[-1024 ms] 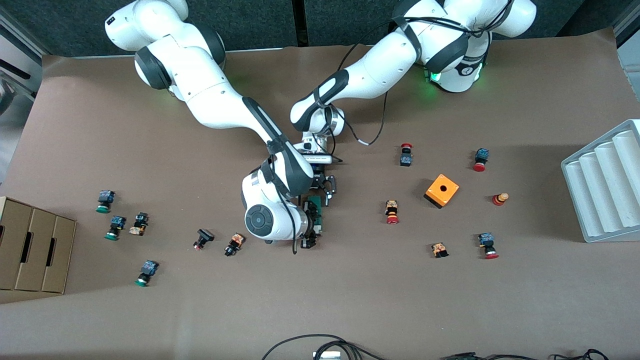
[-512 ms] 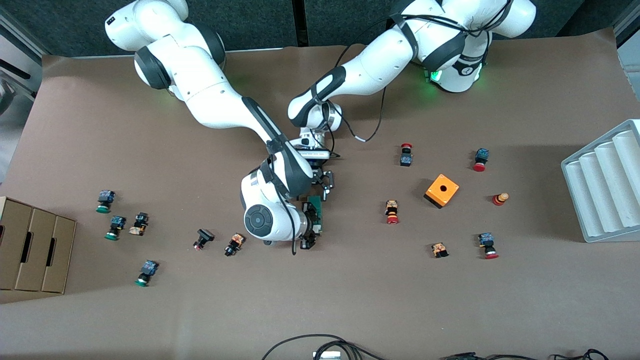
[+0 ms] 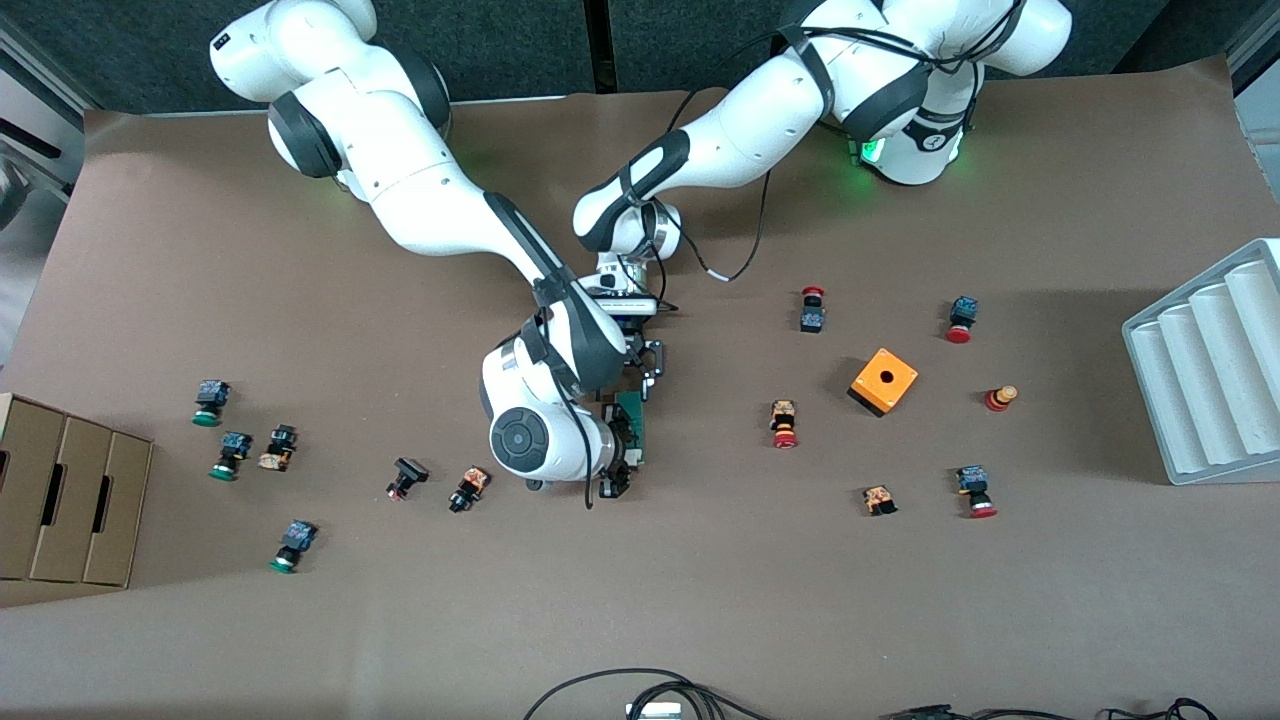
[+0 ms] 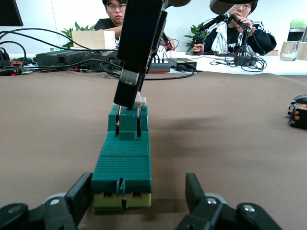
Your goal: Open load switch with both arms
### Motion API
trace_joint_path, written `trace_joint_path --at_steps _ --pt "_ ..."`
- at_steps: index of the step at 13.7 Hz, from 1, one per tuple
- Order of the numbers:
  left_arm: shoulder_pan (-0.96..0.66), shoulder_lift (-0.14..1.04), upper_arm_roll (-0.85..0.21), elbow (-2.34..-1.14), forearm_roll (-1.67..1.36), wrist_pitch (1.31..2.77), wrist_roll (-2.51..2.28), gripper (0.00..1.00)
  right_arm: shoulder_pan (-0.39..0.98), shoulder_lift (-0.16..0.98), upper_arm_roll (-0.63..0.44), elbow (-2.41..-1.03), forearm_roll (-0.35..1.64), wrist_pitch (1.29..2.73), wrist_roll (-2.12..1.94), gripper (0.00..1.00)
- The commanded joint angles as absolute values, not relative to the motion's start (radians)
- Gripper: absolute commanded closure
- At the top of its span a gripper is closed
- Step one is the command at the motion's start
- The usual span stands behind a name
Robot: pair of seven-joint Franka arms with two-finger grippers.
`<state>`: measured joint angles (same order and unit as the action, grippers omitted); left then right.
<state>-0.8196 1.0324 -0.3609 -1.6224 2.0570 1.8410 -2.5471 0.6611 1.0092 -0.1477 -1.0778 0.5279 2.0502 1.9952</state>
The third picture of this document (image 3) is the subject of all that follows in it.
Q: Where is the green load switch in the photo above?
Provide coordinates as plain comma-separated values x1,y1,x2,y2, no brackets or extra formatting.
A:
612,390,649,467

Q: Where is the black square push button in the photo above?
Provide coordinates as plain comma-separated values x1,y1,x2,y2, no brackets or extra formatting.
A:
386,457,431,502

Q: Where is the white ridged tray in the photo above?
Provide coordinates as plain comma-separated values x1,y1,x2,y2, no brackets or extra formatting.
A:
1122,238,1280,486

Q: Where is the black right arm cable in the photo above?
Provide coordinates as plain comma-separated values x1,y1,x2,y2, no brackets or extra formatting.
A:
538,300,598,511

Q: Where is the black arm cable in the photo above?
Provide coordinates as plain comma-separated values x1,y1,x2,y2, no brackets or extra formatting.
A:
538,300,598,511
650,90,776,284

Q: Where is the black switch with orange block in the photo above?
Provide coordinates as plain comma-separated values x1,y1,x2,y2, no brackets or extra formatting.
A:
448,466,490,514

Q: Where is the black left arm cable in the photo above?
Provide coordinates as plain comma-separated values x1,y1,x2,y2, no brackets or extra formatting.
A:
650,90,776,284

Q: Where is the black looped table cable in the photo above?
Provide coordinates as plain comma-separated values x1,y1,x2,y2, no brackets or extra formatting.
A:
522,668,776,720

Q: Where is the orange button enclosure box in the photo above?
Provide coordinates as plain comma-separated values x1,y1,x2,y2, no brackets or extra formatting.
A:
848,347,919,418

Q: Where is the green push button switch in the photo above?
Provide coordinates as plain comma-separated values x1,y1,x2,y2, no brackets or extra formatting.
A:
209,432,253,482
269,520,318,575
192,380,231,428

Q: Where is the black switch with yellow block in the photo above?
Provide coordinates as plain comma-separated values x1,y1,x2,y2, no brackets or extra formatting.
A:
257,425,298,472

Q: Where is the black cable bundle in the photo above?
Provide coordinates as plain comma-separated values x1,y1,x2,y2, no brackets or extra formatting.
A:
880,697,1221,720

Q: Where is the grey metal frame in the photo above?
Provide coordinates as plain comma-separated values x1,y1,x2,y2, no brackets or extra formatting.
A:
0,20,89,231
1225,15,1280,101

